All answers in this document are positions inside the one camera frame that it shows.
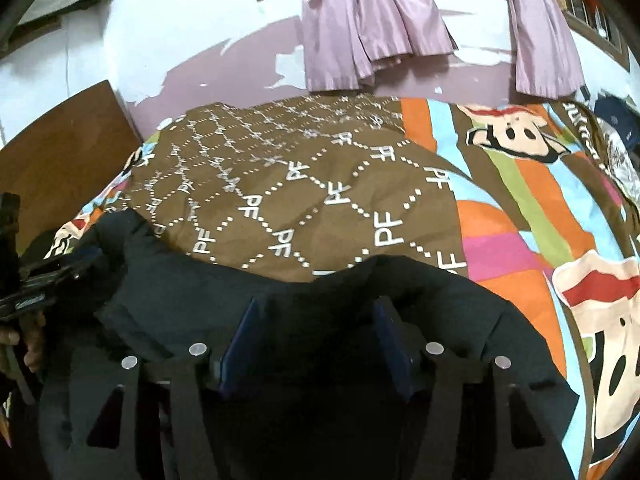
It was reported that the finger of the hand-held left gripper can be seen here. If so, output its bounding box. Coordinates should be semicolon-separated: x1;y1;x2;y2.
30;247;103;291

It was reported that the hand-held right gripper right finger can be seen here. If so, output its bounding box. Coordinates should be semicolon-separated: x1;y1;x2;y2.
372;296;571;480

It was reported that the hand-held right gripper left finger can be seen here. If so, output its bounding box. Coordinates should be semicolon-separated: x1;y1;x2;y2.
42;296;266;480

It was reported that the black jacket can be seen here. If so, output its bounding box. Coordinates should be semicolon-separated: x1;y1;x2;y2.
10;209;581;480

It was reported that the person's left hand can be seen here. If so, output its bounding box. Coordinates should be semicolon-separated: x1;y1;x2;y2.
0;311;48;373

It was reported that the wooden headboard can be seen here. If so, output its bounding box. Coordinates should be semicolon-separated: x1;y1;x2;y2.
0;80;143;256

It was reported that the printed cartoon blanket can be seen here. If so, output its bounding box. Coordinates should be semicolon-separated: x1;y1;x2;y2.
50;95;640;480

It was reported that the floral cloth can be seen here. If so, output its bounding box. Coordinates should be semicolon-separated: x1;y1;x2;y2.
600;130;640;191

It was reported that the wide pink curtain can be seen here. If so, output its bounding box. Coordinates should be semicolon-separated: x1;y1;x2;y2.
300;0;458;92

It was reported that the narrow pink curtain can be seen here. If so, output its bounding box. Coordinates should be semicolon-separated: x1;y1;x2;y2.
505;0;586;98

